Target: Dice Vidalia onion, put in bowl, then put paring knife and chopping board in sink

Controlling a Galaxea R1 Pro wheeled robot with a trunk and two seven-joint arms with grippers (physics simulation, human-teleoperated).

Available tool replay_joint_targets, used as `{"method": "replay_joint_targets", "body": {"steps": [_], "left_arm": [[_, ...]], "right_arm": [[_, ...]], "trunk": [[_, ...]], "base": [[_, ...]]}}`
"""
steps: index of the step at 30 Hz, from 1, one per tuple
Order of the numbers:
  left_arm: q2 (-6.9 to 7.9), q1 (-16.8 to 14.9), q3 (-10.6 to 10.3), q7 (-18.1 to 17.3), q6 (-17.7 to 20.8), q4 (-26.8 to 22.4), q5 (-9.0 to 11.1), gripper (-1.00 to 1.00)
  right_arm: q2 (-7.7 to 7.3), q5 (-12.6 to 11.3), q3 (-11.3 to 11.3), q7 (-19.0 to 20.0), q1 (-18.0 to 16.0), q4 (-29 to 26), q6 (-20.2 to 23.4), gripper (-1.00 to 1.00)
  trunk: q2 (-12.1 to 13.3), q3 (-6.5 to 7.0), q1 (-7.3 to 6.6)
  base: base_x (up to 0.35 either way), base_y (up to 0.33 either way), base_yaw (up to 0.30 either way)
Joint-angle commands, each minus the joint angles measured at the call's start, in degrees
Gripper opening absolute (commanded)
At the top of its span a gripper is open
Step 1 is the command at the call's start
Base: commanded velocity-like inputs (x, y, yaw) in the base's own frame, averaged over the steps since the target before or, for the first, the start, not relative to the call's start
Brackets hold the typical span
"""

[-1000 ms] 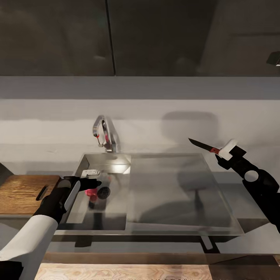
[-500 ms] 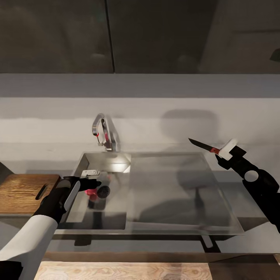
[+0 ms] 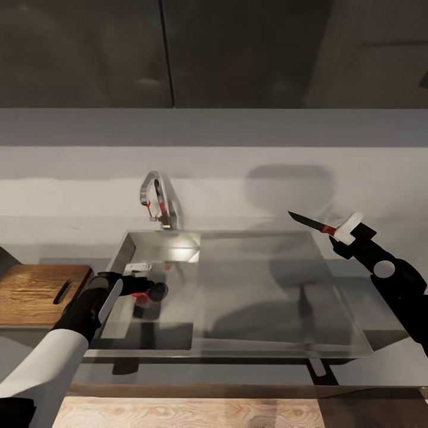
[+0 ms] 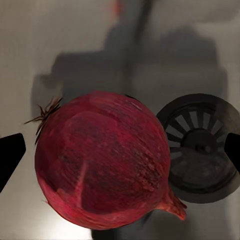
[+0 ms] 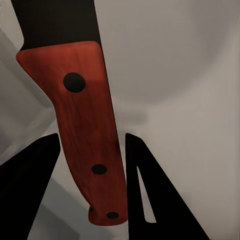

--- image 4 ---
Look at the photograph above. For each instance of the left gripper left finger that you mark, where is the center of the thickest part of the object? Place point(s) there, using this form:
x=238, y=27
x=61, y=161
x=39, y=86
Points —
x=12, y=149

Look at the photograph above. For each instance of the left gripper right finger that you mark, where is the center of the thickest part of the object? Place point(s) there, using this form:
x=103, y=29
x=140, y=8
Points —
x=232, y=149

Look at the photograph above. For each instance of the drop in sink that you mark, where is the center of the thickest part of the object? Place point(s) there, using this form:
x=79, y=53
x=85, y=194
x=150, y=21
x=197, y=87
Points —
x=174, y=56

